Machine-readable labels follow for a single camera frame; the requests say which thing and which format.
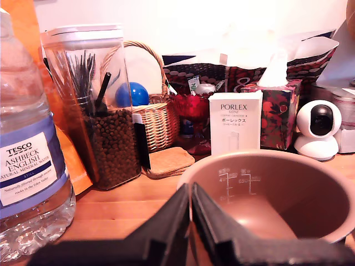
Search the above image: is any white security camera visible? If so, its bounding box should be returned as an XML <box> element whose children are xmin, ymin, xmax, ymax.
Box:
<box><xmin>293</xmin><ymin>99</ymin><xmax>343</xmax><ymax>162</ymax></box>

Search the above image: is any clear jar with coffee beans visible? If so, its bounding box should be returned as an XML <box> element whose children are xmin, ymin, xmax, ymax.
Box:
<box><xmin>40</xmin><ymin>24</ymin><xmax>144</xmax><ymax>191</ymax></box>

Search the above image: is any cork coaster stack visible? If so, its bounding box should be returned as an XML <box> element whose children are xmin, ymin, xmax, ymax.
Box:
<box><xmin>142</xmin><ymin>146</ymin><xmax>196</xmax><ymax>178</ymax></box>

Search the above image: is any black stick in jar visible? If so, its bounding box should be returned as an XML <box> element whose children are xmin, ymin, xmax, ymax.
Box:
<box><xmin>95</xmin><ymin>71</ymin><xmax>112</xmax><ymax>112</ymax></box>

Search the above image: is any red glass goblet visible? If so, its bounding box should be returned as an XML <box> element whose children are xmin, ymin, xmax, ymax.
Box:
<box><xmin>168</xmin><ymin>90</ymin><xmax>216</xmax><ymax>156</ymax></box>

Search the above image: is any wicker basket with handle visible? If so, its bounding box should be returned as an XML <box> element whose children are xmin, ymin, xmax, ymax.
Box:
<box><xmin>99</xmin><ymin>40</ymin><xmax>181</xmax><ymax>154</ymax></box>

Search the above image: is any patterned red paper bag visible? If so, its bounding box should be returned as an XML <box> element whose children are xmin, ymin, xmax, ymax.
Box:
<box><xmin>161</xmin><ymin>29</ymin><xmax>341</xmax><ymax>95</ymax></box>

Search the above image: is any Tesco clear water bottle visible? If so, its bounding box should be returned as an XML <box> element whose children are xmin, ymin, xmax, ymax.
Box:
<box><xmin>0</xmin><ymin>8</ymin><xmax>77</xmax><ymax>263</ymax></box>

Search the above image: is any brown rice cooker inner pot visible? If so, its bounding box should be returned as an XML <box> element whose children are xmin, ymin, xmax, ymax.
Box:
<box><xmin>176</xmin><ymin>149</ymin><xmax>355</xmax><ymax>245</ymax></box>

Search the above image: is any orange paper bag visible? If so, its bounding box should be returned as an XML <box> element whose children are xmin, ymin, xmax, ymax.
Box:
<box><xmin>5</xmin><ymin>0</ymin><xmax>94</xmax><ymax>196</ymax></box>

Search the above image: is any white Porlex box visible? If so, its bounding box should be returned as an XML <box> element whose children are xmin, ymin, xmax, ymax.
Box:
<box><xmin>208</xmin><ymin>89</ymin><xmax>263</xmax><ymax>157</ymax></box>

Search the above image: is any floral tissue box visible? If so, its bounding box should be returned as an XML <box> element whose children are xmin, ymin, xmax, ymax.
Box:
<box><xmin>240</xmin><ymin>49</ymin><xmax>302</xmax><ymax>151</ymax></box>

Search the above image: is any blue ball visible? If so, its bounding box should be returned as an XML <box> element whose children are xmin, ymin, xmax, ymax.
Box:
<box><xmin>114</xmin><ymin>81</ymin><xmax>151</xmax><ymax>108</ymax></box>

